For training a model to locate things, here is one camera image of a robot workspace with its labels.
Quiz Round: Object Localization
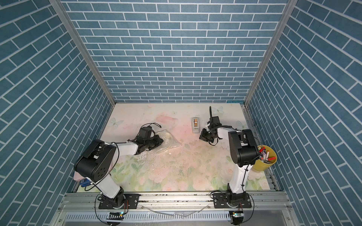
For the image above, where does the aluminium corner post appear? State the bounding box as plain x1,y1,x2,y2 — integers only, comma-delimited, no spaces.
244,0,298,106
49,0,116,107

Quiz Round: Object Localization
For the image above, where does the clear bubble wrap sheet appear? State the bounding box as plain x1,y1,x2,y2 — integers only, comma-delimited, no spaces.
153,130,182,153

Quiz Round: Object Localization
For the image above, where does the yellow pen bucket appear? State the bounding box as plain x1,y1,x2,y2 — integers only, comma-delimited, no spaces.
253,145,277,171

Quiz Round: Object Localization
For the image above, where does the grey tape dispenser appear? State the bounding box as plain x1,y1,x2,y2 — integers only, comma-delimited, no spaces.
191,117,200,133

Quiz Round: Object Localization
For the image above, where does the blue box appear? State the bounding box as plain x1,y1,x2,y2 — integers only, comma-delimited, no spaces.
80,179,91,187

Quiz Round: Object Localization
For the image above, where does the aluminium corner post right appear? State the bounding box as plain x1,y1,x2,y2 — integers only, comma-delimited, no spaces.
244,0,298,106

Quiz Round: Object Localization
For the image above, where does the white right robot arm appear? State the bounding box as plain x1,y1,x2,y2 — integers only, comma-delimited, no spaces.
199,116,260,201

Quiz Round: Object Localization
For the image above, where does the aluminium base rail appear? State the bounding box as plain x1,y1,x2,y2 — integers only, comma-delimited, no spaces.
51,190,298,226

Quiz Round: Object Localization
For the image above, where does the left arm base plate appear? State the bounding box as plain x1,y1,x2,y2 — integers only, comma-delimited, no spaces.
97,194,140,210

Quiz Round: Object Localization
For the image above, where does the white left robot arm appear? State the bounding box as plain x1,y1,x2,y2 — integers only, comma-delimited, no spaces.
74,125,164,200

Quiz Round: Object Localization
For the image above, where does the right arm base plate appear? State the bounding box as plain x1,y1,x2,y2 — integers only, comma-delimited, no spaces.
210,192,252,209

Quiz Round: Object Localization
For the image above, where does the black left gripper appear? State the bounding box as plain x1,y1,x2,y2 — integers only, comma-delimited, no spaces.
144,135,165,150

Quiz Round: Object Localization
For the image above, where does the aluminium corner post left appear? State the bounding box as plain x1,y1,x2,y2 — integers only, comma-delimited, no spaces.
49,0,116,107

